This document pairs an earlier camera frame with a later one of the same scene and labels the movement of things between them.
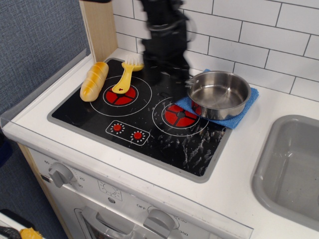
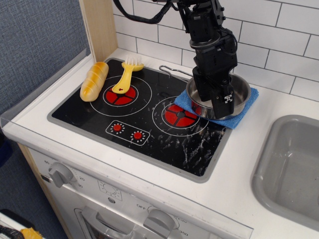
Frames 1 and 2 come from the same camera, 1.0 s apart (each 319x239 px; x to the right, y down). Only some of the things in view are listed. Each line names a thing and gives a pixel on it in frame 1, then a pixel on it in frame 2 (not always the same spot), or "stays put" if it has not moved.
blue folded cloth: x=232 y=123 stays put
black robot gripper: x=165 y=50 -> x=216 y=56
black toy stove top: x=145 y=121 stays put
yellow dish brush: x=133 y=62 stays put
